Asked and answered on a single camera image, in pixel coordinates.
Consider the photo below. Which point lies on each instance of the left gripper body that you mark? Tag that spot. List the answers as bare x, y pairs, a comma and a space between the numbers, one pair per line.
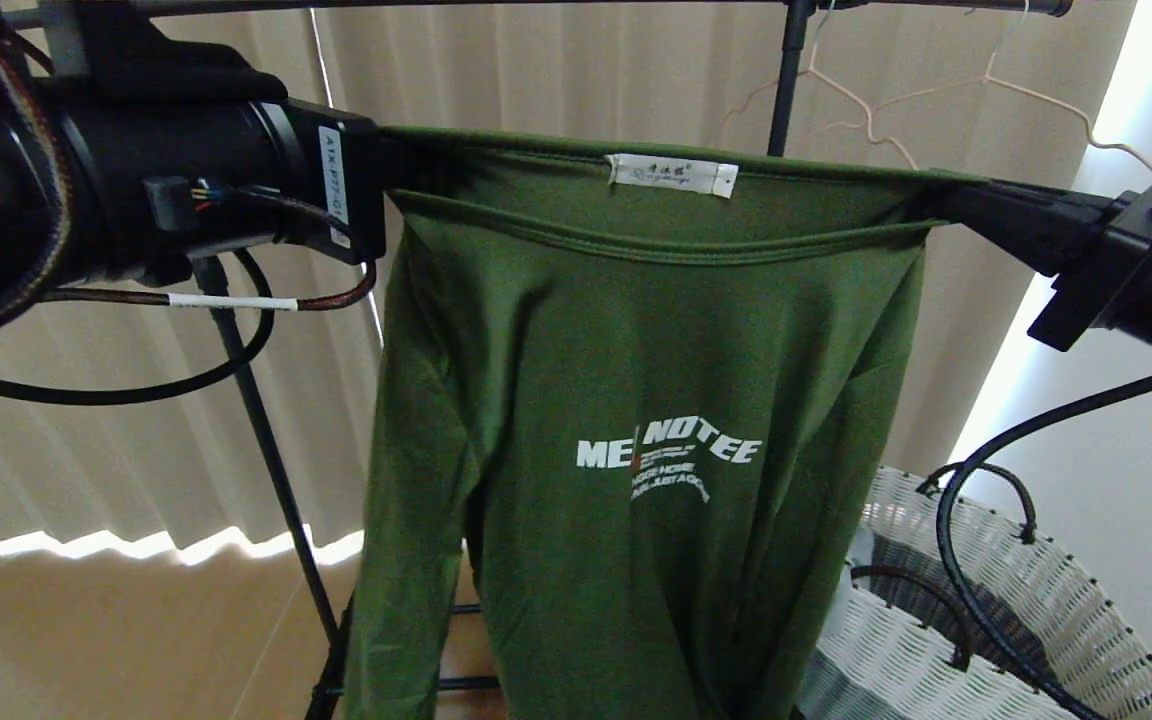
186, 170

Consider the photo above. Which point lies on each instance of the white laundry basket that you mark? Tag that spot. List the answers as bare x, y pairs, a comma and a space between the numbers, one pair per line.
1086, 620

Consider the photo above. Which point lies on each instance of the pink clothes hanger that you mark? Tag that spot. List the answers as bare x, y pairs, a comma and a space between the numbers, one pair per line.
812, 66
1036, 98

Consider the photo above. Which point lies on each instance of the green long-sleeved shirt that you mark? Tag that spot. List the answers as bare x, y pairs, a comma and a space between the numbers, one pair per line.
636, 350

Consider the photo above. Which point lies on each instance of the black clothes rack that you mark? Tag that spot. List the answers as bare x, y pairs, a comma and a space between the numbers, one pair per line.
791, 80

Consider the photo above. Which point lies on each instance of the beige curtain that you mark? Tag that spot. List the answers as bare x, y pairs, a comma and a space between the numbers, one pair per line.
586, 70

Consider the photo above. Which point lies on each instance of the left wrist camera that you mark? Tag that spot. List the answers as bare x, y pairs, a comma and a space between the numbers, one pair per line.
166, 50

